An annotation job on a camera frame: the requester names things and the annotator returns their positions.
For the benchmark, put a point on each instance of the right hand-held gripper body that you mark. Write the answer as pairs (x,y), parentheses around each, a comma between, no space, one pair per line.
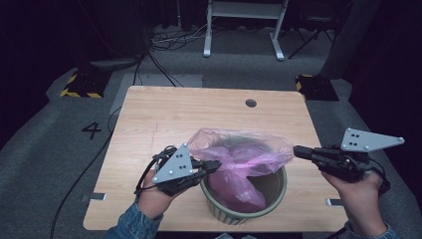
(351,159)

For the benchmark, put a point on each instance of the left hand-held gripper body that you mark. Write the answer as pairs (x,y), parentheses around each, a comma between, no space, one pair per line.
(174,166)

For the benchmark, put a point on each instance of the pink plastic bag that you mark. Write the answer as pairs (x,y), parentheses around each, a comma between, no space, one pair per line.
(242,159)

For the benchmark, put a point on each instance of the green plastic bin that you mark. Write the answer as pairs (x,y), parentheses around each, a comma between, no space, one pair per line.
(245,215)

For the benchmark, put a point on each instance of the person's left hand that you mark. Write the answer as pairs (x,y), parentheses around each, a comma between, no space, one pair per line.
(154,199)

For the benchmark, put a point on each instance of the person's right hand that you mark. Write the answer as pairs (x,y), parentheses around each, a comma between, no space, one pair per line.
(360,202)

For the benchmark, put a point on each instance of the grey tape strip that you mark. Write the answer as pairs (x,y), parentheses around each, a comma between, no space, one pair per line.
(94,196)
(333,202)

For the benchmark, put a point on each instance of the black yellow striped base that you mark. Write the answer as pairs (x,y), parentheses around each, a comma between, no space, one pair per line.
(316,88)
(86,84)

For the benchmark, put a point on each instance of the person's legs in jeans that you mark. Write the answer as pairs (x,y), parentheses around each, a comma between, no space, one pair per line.
(232,236)

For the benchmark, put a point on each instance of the black tripod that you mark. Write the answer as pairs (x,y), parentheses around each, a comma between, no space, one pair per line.
(310,38)

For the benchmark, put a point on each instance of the grey flat stand base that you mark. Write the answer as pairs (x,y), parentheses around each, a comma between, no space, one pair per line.
(112,63)

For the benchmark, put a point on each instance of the grey curtain column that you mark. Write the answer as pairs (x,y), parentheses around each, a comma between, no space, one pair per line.
(348,40)

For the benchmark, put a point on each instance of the white metal stand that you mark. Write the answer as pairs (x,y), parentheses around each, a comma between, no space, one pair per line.
(244,10)

